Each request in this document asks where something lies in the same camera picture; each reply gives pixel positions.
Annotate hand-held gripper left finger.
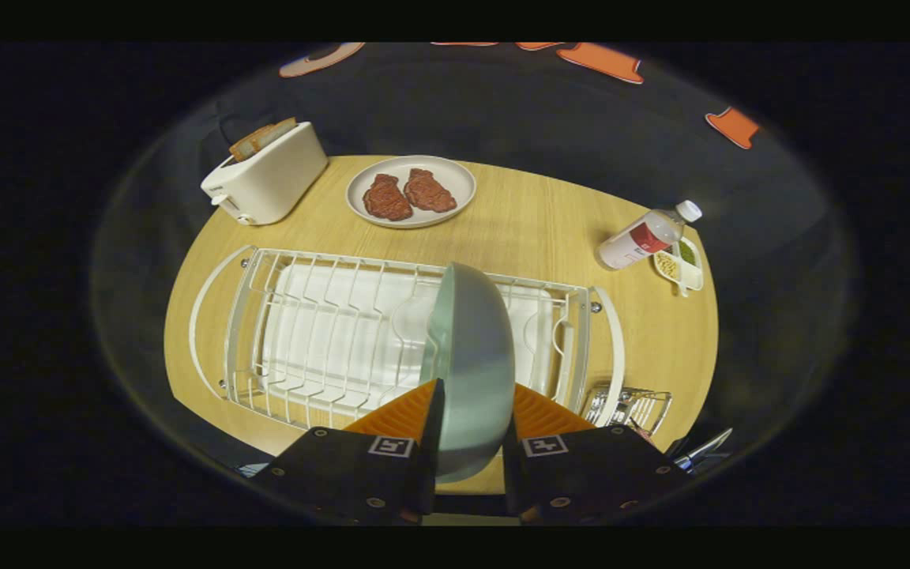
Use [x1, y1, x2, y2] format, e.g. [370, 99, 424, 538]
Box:
[254, 378, 446, 526]

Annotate pale green plate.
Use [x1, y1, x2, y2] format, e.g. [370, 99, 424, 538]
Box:
[418, 262, 517, 484]

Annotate red meat piece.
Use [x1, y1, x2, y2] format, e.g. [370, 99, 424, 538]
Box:
[403, 168, 458, 213]
[363, 173, 414, 221]

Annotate shiny metal utensil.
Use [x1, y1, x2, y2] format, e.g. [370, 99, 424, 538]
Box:
[667, 428, 734, 473]

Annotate white toaster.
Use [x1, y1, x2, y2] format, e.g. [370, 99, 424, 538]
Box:
[201, 121, 330, 227]

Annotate metal wire basket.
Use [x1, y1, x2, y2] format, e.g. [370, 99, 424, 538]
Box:
[581, 385, 674, 437]

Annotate white drip tray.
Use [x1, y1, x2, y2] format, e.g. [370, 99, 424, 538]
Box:
[260, 259, 557, 412]

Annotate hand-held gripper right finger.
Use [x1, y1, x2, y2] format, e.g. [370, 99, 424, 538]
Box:
[501, 383, 693, 526]

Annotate beige plate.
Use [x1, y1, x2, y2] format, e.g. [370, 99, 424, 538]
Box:
[345, 155, 477, 230]

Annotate white wire dish rack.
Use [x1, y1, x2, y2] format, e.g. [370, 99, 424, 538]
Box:
[189, 244, 626, 431]

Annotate white divided dish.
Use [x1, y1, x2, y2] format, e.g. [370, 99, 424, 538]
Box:
[652, 236, 705, 298]

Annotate toast bread slices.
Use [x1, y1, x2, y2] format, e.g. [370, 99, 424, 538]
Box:
[228, 117, 299, 164]

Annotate red label plastic bottle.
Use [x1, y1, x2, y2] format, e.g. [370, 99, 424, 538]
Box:
[597, 200, 703, 271]

